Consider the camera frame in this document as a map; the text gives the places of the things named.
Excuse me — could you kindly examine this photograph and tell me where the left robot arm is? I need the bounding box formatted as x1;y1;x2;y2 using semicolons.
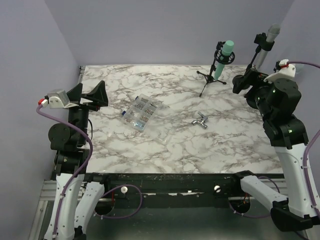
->
38;80;109;240

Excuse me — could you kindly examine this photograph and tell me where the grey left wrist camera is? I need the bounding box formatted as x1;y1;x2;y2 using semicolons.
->
38;89;71;109

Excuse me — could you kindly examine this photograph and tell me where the black round-base microphone stand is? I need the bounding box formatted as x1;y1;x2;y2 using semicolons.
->
245;32;267;73

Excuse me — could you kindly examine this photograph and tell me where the silver grey microphone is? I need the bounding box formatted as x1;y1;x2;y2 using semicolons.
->
255;23;281;70

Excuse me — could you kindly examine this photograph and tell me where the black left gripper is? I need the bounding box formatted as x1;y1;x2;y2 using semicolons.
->
65;80;108;144

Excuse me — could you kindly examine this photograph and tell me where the chrome water tap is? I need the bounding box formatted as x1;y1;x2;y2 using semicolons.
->
191;111;208;129

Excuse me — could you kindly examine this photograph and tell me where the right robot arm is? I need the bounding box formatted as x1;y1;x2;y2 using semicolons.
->
230;68;320;232

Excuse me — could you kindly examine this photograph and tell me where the aluminium frame profile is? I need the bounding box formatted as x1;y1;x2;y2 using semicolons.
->
27;178;83;240

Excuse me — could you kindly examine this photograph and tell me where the mint green microphone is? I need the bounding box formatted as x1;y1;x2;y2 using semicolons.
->
213;40;235;80

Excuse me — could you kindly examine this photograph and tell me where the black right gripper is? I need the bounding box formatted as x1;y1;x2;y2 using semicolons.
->
233;67;275;121

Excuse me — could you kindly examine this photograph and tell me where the black front mounting rail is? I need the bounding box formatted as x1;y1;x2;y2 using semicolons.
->
84;173;254;213

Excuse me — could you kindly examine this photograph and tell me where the clear plastic screw box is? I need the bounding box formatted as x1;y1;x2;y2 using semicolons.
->
121;94;174;145

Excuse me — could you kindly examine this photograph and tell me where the black tripod microphone stand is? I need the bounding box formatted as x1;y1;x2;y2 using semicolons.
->
196;45;227;97

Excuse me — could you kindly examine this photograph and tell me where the white microphone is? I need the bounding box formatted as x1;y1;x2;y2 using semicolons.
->
295;63;304;77

